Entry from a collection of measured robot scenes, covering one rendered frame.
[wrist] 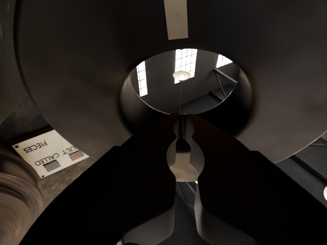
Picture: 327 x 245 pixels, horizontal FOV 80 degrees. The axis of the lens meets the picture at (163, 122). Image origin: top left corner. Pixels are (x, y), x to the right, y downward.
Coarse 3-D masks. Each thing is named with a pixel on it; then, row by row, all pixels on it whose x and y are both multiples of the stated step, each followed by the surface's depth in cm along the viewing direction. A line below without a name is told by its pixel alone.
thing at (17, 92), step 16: (0, 0) 11; (0, 16) 11; (0, 32) 11; (0, 48) 11; (0, 64) 11; (16, 64) 12; (0, 80) 11; (16, 80) 12; (0, 96) 11; (16, 96) 12; (0, 112) 11
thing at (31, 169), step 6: (0, 144) 53; (0, 150) 46; (6, 150) 53; (12, 150) 56; (6, 156) 47; (12, 156) 48; (18, 156) 59; (18, 162) 50; (24, 162) 51; (30, 168) 53; (36, 174) 55; (36, 180) 57
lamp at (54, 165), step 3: (51, 162) 64; (54, 162) 65; (45, 165) 63; (48, 165) 64; (51, 165) 64; (54, 165) 65; (57, 165) 66; (48, 168) 65; (51, 168) 65; (54, 168) 66
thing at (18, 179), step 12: (0, 156) 46; (0, 168) 44; (12, 168) 47; (24, 168) 52; (0, 180) 43; (12, 180) 45; (24, 180) 46; (24, 192) 49; (36, 192) 51; (36, 204) 53; (36, 216) 57
